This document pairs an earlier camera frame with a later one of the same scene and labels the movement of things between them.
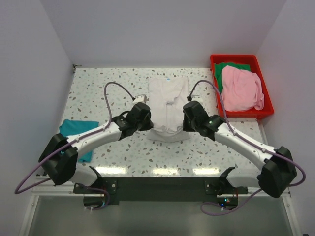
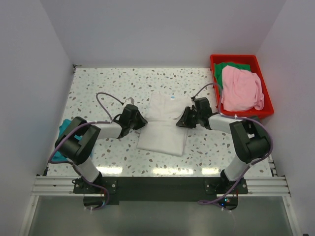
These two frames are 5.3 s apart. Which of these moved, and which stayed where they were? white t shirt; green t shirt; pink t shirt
Moved: white t shirt
Stayed: pink t shirt; green t shirt
